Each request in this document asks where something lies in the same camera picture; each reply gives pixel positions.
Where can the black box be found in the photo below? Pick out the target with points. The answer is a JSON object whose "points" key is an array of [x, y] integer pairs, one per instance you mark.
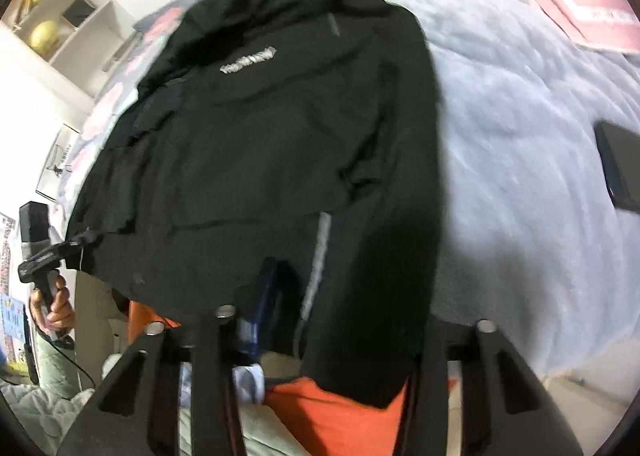
{"points": [[78, 11]]}

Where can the grey floral blanket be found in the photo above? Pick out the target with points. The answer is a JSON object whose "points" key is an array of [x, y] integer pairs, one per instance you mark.
{"points": [[500, 186]]}

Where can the colourful wall poster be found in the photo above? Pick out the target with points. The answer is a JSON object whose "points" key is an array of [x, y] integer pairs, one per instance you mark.
{"points": [[12, 326]]}

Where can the white printed paper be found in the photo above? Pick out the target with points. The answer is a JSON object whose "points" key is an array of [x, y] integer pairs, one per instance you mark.
{"points": [[57, 160]]}

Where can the yellow ball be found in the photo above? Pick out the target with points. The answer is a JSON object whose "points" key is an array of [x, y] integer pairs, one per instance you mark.
{"points": [[45, 35]]}

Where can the black phone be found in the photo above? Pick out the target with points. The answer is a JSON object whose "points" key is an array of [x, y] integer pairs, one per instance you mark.
{"points": [[620, 165]]}

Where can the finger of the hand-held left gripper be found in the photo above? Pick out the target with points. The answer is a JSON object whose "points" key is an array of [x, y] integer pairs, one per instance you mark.
{"points": [[87, 237]]}

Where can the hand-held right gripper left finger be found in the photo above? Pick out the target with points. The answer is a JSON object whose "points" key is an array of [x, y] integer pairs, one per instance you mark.
{"points": [[210, 386]]}

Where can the person's left hand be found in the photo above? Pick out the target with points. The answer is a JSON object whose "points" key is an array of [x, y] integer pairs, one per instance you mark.
{"points": [[64, 316]]}

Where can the white bookshelf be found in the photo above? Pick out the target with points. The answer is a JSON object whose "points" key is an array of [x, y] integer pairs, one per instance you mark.
{"points": [[100, 30]]}

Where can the person's left forearm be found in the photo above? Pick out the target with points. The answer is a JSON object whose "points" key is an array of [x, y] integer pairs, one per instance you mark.
{"points": [[57, 366]]}

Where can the orange pants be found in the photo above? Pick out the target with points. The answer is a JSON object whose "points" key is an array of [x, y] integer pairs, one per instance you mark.
{"points": [[340, 421]]}

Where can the black hooded jacket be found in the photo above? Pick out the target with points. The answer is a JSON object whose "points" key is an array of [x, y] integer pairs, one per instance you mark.
{"points": [[275, 135]]}

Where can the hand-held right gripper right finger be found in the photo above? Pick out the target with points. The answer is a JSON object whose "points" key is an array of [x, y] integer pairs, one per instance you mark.
{"points": [[432, 396]]}

